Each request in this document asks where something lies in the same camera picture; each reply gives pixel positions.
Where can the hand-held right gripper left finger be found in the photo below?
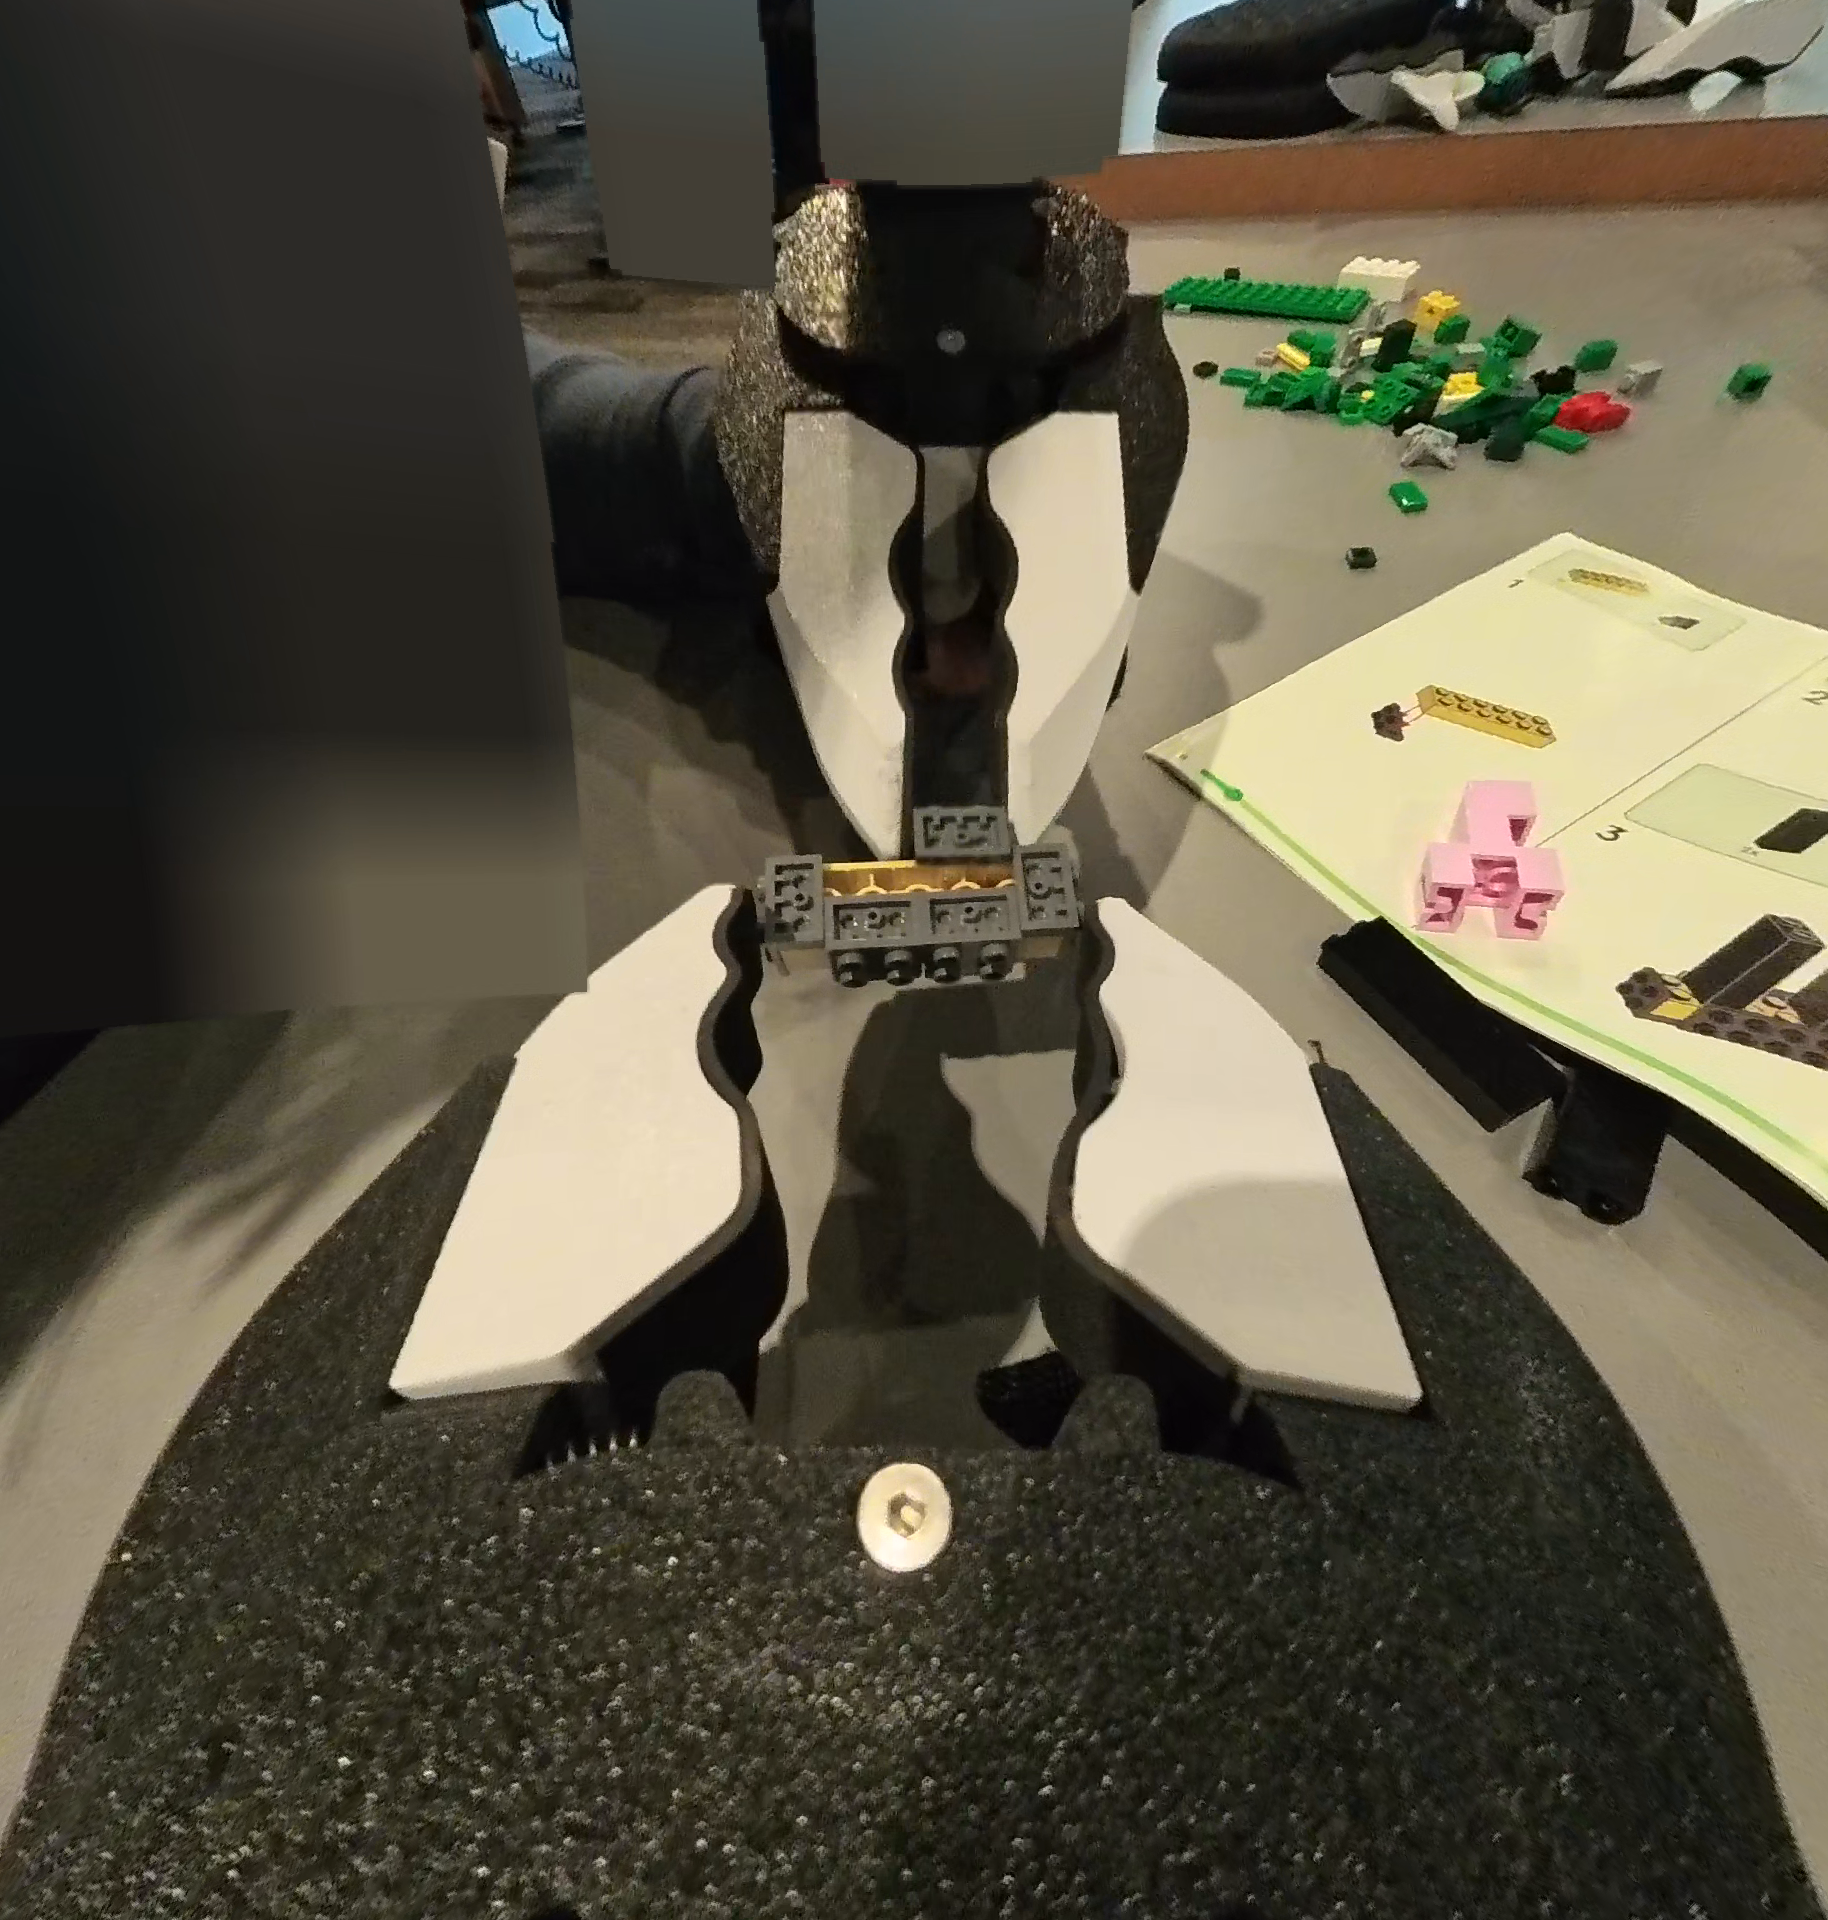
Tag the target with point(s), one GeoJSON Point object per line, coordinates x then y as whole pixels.
{"type": "Point", "coordinates": [599, 1171]}

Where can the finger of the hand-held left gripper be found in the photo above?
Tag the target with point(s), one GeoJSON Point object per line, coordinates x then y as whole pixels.
{"type": "Point", "coordinates": [1071, 600]}
{"type": "Point", "coordinates": [838, 600]}

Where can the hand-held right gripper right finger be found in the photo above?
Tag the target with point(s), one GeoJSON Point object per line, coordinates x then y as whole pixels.
{"type": "Point", "coordinates": [1228, 1186]}

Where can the small grey bracket brick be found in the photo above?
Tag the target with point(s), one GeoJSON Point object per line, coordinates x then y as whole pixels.
{"type": "Point", "coordinates": [962, 830]}

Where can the grey and gold brick assembly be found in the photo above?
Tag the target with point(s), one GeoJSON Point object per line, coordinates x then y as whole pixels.
{"type": "Point", "coordinates": [913, 921]}

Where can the person's left forearm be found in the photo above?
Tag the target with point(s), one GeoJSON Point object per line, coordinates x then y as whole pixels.
{"type": "Point", "coordinates": [628, 451]}

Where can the grey desk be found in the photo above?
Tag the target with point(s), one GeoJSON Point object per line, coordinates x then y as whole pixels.
{"type": "Point", "coordinates": [1274, 630]}

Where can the long black brick plate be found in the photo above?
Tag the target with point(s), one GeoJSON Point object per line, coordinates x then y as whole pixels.
{"type": "Point", "coordinates": [1438, 1020]}

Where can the flat green brick plate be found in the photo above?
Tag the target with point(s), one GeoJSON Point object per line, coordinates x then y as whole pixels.
{"type": "Point", "coordinates": [1258, 296]}

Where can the small green brick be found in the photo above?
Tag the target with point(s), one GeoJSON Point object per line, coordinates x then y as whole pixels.
{"type": "Point", "coordinates": [1750, 379]}
{"type": "Point", "coordinates": [1410, 498]}

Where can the dark rounded cushions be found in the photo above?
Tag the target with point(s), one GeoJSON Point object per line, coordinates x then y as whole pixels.
{"type": "Point", "coordinates": [1258, 66]}

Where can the pink brick figure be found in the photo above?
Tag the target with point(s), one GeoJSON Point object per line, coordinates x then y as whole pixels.
{"type": "Point", "coordinates": [1483, 862]}

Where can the pile of loose toy bricks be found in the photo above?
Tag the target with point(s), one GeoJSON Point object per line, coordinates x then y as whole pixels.
{"type": "Point", "coordinates": [1438, 382]}

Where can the brown wooden ledge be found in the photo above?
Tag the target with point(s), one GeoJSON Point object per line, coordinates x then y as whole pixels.
{"type": "Point", "coordinates": [1454, 171]}

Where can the brick instruction booklet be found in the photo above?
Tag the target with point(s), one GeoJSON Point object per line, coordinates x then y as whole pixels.
{"type": "Point", "coordinates": [1678, 720]}

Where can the torn white plastic bags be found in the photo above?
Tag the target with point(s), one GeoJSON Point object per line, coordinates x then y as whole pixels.
{"type": "Point", "coordinates": [1724, 46]}

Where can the black post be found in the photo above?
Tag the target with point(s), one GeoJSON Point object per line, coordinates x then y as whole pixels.
{"type": "Point", "coordinates": [789, 90]}

